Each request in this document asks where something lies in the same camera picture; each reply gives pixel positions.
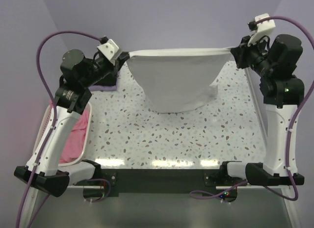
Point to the white t shirt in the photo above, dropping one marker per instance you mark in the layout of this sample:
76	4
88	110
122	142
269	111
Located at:
178	80

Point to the pink t shirt in basket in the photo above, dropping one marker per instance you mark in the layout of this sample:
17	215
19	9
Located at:
75	142

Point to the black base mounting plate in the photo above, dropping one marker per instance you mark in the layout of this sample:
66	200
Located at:
168	181

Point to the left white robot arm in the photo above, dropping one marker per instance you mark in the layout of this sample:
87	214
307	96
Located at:
71	98

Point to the white plastic laundry basket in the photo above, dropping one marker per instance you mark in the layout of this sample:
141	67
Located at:
45	122

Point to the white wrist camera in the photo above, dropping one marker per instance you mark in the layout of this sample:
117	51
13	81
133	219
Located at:
109	49
260	26

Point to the folded lavender t shirt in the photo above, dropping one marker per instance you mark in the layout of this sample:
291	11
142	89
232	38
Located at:
108	83

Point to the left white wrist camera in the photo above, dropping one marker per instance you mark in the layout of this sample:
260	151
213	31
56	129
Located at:
109	49

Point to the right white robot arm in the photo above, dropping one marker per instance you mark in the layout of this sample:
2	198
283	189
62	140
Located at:
283	94

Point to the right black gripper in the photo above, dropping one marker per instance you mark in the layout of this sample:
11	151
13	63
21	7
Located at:
243	49

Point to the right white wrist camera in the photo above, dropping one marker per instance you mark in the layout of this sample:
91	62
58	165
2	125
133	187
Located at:
260	26

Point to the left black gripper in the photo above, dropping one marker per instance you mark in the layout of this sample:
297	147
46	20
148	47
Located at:
121	60

